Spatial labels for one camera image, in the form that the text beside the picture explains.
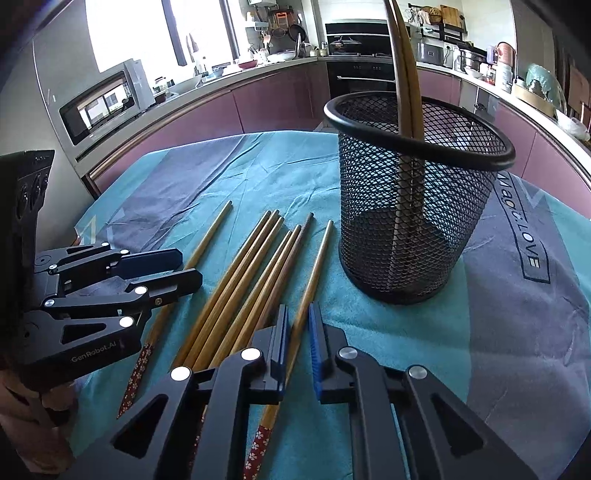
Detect black built-in oven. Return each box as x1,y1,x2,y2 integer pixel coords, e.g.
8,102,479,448
325,60,399,134

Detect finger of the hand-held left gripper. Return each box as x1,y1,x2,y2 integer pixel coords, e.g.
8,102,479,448
27,268,204,345
36,241,184,297

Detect white canister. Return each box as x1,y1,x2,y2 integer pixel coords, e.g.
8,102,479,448
494,62,515,90

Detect teal grey printed tablecloth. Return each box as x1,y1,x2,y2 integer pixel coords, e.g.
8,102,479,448
69,131,591,480

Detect pink kitchen base cabinets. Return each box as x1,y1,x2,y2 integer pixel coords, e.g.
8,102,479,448
85,61,331,197
416,65,591,185

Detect steel cooking pot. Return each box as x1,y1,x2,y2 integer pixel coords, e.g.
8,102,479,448
454,46,487,75

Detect black range hood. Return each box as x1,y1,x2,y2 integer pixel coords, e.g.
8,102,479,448
324,21,392,52

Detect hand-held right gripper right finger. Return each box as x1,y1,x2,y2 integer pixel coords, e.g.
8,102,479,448
308,302,546,480

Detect bunch of wooden chopsticks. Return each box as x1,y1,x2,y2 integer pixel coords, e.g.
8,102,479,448
172,210,317,379

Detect silver countertop appliance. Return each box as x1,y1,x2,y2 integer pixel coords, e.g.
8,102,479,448
417,38,448,66

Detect white plastic bag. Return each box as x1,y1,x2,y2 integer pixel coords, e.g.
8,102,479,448
555,110,591,140

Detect person's left hand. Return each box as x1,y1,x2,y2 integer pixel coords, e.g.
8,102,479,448
0,369,77,474

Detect round wooden tray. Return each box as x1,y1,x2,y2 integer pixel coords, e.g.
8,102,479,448
513,84,556,117

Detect silver microwave oven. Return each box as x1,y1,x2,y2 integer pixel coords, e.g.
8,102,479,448
59,59,157,147

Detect floral-end wooden chopstick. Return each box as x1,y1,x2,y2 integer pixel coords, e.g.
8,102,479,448
242,220,334,474
116,200,234,420
394,0,426,222
385,0,414,273

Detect black mesh utensil holder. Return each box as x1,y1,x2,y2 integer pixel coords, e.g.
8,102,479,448
323,91,516,304

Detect black wall shelf rack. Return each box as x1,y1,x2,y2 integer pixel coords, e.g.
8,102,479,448
405,4,468,41

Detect kitchen window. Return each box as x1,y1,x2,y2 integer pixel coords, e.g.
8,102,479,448
84,0,252,73

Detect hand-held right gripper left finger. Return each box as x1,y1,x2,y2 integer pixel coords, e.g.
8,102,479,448
58,305,293,480

